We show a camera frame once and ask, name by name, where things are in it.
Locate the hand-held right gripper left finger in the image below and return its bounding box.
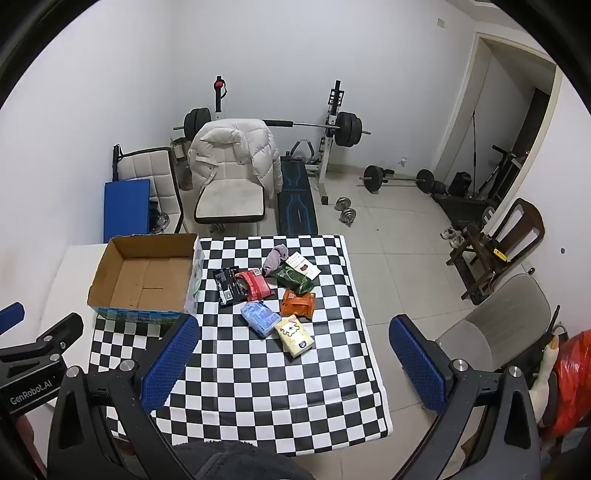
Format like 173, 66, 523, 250
47, 314, 200, 480

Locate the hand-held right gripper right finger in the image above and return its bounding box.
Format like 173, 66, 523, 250
389, 314, 542, 480

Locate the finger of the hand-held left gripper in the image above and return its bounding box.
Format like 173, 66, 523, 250
0, 312, 85, 367
0, 302, 25, 336

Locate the cardboard box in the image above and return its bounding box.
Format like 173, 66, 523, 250
87, 233, 204, 329

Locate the black packet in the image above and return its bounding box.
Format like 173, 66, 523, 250
213, 267, 247, 307

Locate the blue tissue pack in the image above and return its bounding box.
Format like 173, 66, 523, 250
240, 300, 281, 339

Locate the red packet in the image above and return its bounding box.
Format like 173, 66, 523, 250
235, 270, 274, 303

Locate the yellow cartoon box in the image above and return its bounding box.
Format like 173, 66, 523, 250
274, 314, 315, 359

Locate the orange packet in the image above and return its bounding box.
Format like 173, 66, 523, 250
281, 290, 317, 321

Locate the green packet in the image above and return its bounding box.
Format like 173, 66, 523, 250
270, 265, 315, 295

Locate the purple sock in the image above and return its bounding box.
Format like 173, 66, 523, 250
263, 245, 290, 276

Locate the white paper carton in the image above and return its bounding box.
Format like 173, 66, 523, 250
285, 251, 321, 280

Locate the grey chair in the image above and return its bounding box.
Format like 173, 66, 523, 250
435, 273, 552, 374

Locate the black white checkered mat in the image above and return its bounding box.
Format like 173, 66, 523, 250
90, 234, 394, 457

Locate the dark fleece clothing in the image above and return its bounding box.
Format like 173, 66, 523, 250
173, 440, 315, 480

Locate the white goose plush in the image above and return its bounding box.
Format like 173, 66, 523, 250
529, 335, 559, 425

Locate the blue foam pad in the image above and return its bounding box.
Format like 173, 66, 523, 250
103, 179, 151, 243

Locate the red plastic bag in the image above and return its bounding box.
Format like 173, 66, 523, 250
542, 330, 591, 437

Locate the white cushioned chair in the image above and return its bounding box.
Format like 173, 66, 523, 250
193, 178, 267, 236

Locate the dark wooden chair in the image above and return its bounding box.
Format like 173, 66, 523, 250
445, 198, 546, 303

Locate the black bag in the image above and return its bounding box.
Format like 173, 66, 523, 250
448, 172, 472, 197

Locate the white quilted chair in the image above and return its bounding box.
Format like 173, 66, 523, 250
113, 147, 185, 234

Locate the short barbell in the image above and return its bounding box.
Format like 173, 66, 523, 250
361, 165, 435, 193

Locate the black weight bench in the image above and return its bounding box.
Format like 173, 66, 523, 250
277, 138, 324, 234

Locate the black exercise machine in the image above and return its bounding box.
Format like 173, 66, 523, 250
471, 111, 529, 206

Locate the white barbell rack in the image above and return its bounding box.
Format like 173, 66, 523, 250
210, 75, 345, 206

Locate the white puffer jacket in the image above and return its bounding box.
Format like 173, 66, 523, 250
187, 119, 284, 195

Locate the long barbell with black plates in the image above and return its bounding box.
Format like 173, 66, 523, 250
174, 107, 371, 148

